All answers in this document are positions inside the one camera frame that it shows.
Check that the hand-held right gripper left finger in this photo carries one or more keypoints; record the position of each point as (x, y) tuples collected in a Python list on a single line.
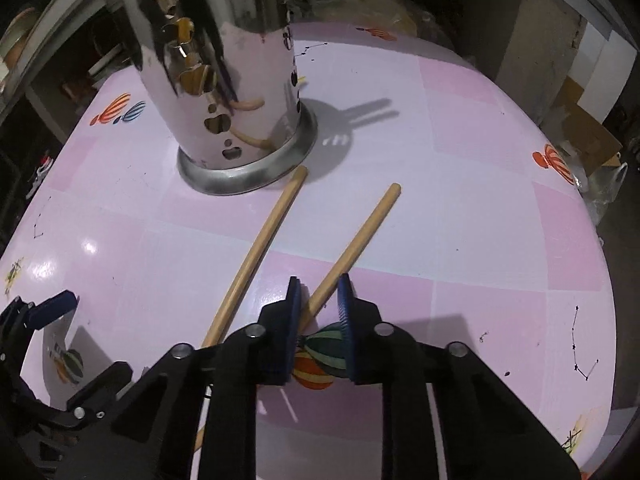
[(292, 320)]

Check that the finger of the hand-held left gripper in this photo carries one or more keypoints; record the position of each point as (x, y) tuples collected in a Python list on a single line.
[(55, 305), (107, 385)]

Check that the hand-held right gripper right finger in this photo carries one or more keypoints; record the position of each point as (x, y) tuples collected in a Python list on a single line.
[(346, 320)]

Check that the single wooden chopstick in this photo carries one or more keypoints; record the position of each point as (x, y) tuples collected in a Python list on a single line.
[(360, 240), (265, 240)]

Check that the perforated steel utensil holder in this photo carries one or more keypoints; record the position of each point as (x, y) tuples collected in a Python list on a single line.
[(250, 60)]

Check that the sports shoe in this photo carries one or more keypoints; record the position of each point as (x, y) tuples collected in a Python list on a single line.
[(41, 175)]

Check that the brown jar with lid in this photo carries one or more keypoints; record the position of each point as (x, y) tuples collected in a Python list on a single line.
[(17, 40)]

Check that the grey kitchen counter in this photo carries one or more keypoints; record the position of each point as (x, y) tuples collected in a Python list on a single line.
[(55, 15)]

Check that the pile of clear plastic bags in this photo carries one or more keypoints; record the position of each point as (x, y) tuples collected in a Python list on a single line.
[(605, 185)]

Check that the cardboard box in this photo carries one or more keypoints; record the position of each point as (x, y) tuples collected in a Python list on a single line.
[(590, 130)]

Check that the plastic bags under counter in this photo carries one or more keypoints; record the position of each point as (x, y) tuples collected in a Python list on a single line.
[(360, 5)]

